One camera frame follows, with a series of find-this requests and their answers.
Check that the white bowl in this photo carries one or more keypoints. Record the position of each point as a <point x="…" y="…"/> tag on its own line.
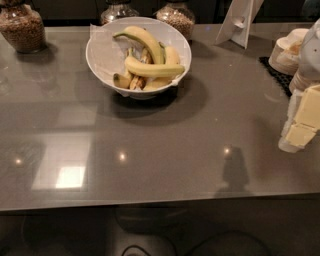
<point x="103" y="53"/>

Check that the stack of white paper bowls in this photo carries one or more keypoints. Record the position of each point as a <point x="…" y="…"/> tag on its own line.
<point x="285" y="55"/>

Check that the white paper liner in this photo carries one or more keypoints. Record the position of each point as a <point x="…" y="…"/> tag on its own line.
<point x="101" y="53"/>

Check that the small left banana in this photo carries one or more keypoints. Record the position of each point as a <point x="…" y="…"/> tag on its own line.
<point x="124" y="81"/>

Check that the top curved yellow banana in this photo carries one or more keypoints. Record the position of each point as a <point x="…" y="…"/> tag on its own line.
<point x="146" y="39"/>

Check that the middle glass jar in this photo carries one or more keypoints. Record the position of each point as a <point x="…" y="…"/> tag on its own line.
<point x="117" y="9"/>

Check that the left glass jar of nuts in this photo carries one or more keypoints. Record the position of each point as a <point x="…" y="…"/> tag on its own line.
<point x="21" y="26"/>

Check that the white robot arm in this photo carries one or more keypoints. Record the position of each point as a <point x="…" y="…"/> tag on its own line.
<point x="308" y="72"/>

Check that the white folded card stand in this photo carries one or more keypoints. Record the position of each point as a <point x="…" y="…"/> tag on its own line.
<point x="237" y="23"/>

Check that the brown spotted banana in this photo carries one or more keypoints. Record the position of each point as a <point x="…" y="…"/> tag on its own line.
<point x="138" y="82"/>

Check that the glass jar of nuts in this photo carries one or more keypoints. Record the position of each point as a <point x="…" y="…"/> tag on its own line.
<point x="21" y="26"/>
<point x="177" y="14"/>

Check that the black rubber mat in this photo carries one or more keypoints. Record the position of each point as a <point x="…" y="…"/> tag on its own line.
<point x="282" y="80"/>

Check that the right glass jar of nuts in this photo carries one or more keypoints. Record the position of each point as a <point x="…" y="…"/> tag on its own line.
<point x="177" y="14"/>

